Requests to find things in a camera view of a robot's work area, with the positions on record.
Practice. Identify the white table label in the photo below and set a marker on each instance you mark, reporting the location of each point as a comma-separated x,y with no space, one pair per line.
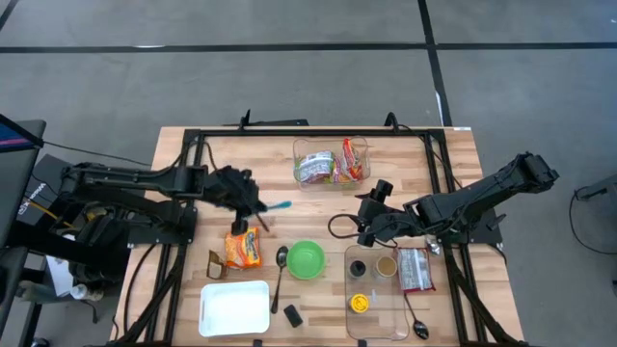
463,128

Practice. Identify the metal spoon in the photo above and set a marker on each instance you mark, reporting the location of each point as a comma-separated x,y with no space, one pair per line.
421,330
282,257
434,248

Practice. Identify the dark computer monitor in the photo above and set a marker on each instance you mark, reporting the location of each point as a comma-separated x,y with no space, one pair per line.
19,183

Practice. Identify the white paper sheet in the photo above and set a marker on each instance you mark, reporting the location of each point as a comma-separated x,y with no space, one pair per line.
60,274

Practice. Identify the red ramen noodle pack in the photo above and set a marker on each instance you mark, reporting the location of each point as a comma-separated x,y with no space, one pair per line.
414,270

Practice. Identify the red beef ramen pack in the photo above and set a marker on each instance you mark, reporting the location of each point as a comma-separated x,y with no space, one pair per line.
352,159

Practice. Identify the black aluminium table frame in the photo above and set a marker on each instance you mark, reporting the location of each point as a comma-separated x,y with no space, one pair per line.
313,132

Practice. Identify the green plastic bowl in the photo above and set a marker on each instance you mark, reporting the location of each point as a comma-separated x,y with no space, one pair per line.
306,260

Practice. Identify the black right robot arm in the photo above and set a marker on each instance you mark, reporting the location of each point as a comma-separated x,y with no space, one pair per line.
482,193

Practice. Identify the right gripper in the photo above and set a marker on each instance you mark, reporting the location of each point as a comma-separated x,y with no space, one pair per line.
383,217

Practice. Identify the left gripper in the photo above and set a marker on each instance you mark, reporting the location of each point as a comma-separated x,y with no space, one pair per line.
229,190

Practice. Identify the large clear plastic bin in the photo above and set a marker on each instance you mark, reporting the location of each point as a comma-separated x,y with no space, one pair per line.
381,318

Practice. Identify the small clear plastic bin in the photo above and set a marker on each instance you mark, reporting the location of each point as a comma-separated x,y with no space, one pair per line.
313,144

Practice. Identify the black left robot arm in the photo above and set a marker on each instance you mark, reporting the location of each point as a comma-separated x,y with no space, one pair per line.
144,178

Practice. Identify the dark green rectangular tin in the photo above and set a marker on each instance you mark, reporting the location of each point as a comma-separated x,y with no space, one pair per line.
293,315

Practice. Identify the black equipment stand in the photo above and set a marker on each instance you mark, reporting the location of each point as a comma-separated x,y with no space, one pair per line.
72,246

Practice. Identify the yellow lid jar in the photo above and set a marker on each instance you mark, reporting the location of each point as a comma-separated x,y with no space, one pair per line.
359,303

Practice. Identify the black equipment box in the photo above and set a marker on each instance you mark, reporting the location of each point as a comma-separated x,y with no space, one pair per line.
48,188

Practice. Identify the teal plastic spoon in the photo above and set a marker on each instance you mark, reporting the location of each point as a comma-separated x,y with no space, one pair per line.
282,205

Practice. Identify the orange chicken ramen pack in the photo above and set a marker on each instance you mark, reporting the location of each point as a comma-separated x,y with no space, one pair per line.
243,248

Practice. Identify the tan lid spice jar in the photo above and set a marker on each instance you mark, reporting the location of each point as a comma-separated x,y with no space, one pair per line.
386,266

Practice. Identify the lime chili ramen pack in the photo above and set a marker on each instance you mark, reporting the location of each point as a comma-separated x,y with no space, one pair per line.
315,166
340,174

